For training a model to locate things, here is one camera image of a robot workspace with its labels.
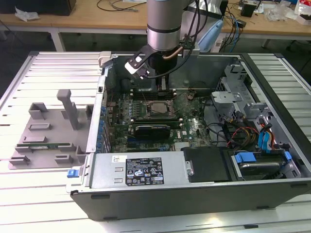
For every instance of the green motherboard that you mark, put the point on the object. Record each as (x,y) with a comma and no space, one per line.
(194,126)

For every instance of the wooden desk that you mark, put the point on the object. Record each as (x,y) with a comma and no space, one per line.
(73,19)

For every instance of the black power adapter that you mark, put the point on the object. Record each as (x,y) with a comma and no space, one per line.
(241,23)

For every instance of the silver metal drive cage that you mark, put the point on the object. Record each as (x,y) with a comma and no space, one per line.
(226,97)

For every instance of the black plastic shroud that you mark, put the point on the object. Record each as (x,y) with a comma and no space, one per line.
(207,163)

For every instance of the blue case latch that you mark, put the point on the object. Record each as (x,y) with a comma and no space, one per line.
(72,173)

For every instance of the round coin battery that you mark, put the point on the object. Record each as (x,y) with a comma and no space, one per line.
(190,96)

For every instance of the black graphics card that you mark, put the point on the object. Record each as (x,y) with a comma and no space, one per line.
(153,132)

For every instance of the crumpled white paper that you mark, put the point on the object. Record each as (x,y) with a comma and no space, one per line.
(25,15)

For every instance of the clear plastic wrapping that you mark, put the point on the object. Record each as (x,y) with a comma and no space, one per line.
(277,12)

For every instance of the white bag red print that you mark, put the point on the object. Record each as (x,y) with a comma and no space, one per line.
(301,9)

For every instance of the silver power supply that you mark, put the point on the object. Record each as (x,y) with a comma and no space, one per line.
(107,168)

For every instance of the small silver heatsink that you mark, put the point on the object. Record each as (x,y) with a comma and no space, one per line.
(182,146)

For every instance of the hard disk in blue carrier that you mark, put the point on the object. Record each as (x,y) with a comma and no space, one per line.
(245,158)

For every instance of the large black device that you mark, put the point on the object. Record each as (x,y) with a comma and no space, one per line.
(36,6)

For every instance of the small black box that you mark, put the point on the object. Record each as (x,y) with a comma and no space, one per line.
(247,11)

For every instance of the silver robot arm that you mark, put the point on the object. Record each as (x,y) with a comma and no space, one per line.
(162,19)

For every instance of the CPU socket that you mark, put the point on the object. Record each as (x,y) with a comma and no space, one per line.
(148,116)

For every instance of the green RAM stick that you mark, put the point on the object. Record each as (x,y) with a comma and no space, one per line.
(52,145)

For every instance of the grey parts rack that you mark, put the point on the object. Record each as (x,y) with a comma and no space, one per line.
(53,136)

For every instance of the tall black box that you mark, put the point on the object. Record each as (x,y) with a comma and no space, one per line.
(224,8)

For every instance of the silver CPU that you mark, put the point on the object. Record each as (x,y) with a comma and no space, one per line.
(159,107)

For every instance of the black open PC case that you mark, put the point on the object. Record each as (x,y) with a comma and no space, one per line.
(170,205)

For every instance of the grey case latch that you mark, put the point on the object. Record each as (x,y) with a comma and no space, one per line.
(104,57)

